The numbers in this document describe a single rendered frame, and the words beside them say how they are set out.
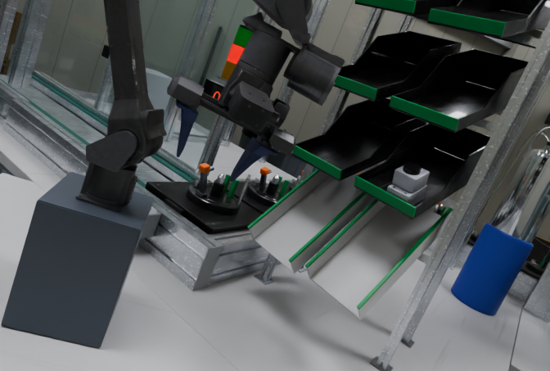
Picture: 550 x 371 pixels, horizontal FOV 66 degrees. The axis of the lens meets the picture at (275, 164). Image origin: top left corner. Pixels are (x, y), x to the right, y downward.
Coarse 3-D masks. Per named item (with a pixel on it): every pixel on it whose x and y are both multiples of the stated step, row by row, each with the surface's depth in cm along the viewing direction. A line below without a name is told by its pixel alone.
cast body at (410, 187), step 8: (400, 168) 75; (408, 168) 73; (416, 168) 73; (400, 176) 74; (408, 176) 73; (416, 176) 73; (424, 176) 74; (392, 184) 76; (400, 184) 75; (408, 184) 73; (416, 184) 73; (424, 184) 75; (392, 192) 75; (400, 192) 74; (408, 192) 74; (416, 192) 74; (424, 192) 77; (408, 200) 73; (416, 200) 76
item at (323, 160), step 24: (336, 120) 94; (360, 120) 100; (384, 120) 102; (408, 120) 89; (312, 144) 91; (336, 144) 93; (360, 144) 94; (384, 144) 86; (336, 168) 80; (360, 168) 84
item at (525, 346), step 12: (528, 312) 161; (528, 324) 147; (540, 324) 153; (516, 336) 133; (528, 336) 137; (540, 336) 141; (516, 348) 124; (528, 348) 127; (540, 348) 131; (516, 360) 116; (528, 360) 119; (540, 360) 122
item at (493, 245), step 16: (480, 240) 143; (496, 240) 138; (512, 240) 135; (480, 256) 141; (496, 256) 138; (512, 256) 136; (464, 272) 145; (480, 272) 140; (496, 272) 138; (512, 272) 137; (464, 288) 143; (480, 288) 140; (496, 288) 138; (480, 304) 140; (496, 304) 140
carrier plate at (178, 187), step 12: (156, 192) 103; (168, 192) 103; (180, 192) 106; (180, 204) 99; (192, 204) 102; (192, 216) 96; (204, 216) 97; (216, 216) 100; (228, 216) 103; (240, 216) 106; (252, 216) 110; (204, 228) 94; (216, 228) 94; (228, 228) 97; (240, 228) 101
